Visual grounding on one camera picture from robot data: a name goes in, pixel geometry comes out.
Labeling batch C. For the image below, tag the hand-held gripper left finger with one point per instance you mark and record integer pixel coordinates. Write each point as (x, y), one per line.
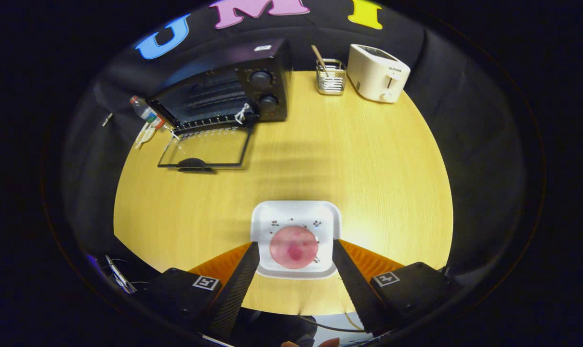
(236, 294)

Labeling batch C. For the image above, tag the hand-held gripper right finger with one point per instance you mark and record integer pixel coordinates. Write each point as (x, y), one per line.
(359, 296)

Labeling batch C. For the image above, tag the round pink meat slice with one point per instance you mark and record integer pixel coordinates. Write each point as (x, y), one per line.
(294, 248)

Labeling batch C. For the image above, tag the white rectangular food tray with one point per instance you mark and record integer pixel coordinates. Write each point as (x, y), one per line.
(296, 214)

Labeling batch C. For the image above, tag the black toaster oven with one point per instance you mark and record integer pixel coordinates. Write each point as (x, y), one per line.
(224, 60)

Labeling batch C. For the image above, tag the white bread toaster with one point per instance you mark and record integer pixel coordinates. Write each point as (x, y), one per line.
(373, 72)

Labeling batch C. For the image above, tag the person's dark clothing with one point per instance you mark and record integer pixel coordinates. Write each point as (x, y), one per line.
(272, 327)

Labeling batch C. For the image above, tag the pale metal strip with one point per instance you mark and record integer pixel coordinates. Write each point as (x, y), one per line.
(120, 279)

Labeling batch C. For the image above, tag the clear wrapped packet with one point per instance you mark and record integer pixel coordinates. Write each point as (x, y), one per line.
(146, 135)

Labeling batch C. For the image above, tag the clear plastic water bottle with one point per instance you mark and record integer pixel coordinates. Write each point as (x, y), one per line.
(144, 112)

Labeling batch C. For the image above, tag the grey clothes peg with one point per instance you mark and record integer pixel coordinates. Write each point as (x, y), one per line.
(107, 119)

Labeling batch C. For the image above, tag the wooden stick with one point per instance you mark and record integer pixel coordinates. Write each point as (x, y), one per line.
(318, 57)

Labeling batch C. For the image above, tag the black backdrop cloth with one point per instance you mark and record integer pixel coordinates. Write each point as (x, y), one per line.
(320, 24)

